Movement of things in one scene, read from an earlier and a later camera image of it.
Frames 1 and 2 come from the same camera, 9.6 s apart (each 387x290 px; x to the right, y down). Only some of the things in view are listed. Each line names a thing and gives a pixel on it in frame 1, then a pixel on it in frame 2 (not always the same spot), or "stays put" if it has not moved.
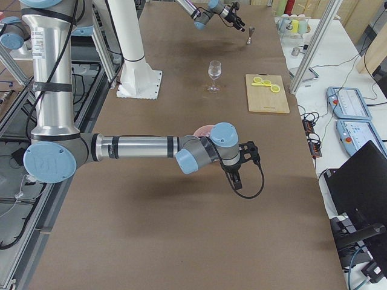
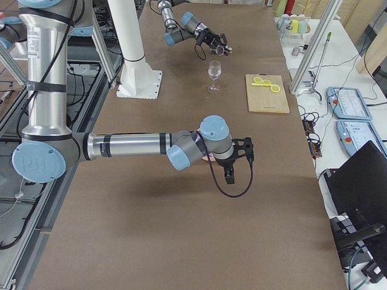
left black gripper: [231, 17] -> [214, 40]
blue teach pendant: [354, 134] stays put
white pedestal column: [138, 80] stays put
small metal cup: [295, 51] stays put
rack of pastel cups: [295, 25] stays put
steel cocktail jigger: [250, 40] -> [222, 50]
